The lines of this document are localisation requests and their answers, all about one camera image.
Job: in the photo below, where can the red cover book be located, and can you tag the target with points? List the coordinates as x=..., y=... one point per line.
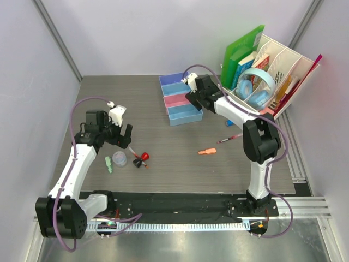
x=262, y=63

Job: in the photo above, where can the pink eraser block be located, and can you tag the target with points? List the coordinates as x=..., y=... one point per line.
x=267, y=111

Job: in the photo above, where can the blue small object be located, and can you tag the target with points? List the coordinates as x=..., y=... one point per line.
x=229, y=123

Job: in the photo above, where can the pink plastic bin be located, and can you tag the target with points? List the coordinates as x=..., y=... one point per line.
x=175, y=100

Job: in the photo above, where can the purple plastic bin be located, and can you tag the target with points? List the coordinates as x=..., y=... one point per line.
x=171, y=78

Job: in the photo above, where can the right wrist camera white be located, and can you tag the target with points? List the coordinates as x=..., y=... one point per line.
x=190, y=80

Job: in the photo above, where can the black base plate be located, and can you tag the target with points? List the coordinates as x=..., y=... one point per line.
x=187, y=208

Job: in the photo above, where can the white desk file organizer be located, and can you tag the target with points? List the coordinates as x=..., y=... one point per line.
x=281, y=64

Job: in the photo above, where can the light blue bin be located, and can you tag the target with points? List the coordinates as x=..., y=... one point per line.
x=175, y=88
x=184, y=114

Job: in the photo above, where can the white slotted cable duct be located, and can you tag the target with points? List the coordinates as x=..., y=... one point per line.
x=96, y=226

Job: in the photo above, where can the red black stamp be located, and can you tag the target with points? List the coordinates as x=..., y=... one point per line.
x=141, y=159

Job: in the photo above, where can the light blue front bin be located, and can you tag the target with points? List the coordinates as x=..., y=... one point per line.
x=184, y=114

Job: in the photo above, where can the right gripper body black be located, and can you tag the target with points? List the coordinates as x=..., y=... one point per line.
x=193, y=97

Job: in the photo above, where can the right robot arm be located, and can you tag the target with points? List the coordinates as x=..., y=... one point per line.
x=261, y=140

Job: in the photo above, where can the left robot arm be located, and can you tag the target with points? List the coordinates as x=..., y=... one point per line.
x=61, y=211

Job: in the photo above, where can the blue spine book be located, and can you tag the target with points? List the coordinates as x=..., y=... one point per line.
x=243, y=65

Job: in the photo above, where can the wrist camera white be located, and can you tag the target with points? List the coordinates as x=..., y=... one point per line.
x=116, y=113
x=190, y=80

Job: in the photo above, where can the red transparent folder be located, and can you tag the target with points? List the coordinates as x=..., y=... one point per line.
x=302, y=71

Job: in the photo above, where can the yellow booklet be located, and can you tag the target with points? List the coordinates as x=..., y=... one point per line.
x=283, y=89

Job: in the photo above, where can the green plastic folder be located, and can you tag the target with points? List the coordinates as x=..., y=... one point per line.
x=238, y=50

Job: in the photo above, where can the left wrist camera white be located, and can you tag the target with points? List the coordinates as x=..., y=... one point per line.
x=116, y=113

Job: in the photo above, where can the green mini highlighter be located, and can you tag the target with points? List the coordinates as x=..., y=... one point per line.
x=108, y=163

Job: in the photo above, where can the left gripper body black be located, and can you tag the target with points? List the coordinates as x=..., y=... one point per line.
x=112, y=135

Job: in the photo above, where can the clear paperclip jar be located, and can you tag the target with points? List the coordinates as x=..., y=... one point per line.
x=119, y=158

